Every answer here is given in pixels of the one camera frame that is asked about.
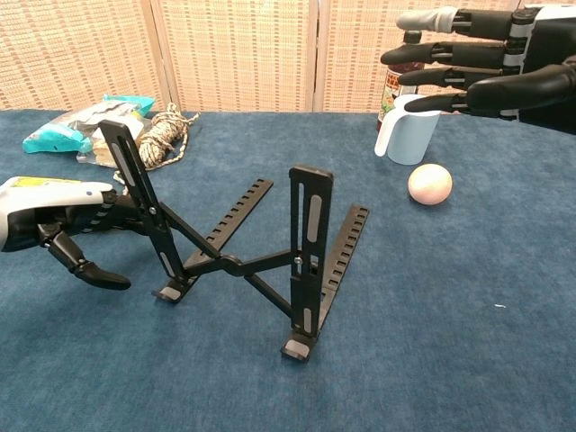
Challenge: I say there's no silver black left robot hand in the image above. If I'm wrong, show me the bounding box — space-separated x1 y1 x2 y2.
0 177 152 291

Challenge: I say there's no pink ball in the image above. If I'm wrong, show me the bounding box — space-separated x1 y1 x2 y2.
408 163 454 207

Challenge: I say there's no blue table cloth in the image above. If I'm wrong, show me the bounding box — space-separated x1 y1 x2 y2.
0 109 576 432

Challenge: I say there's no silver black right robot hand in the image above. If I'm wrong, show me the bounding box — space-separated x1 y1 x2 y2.
380 4 576 134

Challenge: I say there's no clear packet with white label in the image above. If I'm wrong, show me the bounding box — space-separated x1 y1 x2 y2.
76 132 131 170

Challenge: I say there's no woven bamboo folding screen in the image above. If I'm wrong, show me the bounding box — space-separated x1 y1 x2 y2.
0 0 576 113

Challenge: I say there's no teal snack bag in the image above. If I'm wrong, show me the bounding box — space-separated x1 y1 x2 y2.
22 93 157 157

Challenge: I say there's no black folding laptop stand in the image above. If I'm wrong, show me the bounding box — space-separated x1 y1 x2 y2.
97 119 370 361

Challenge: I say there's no coiled beige rope bundle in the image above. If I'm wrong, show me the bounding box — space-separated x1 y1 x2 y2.
112 102 202 185

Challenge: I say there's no dark glass bottle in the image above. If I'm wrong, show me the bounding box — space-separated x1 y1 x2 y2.
376 29 427 134

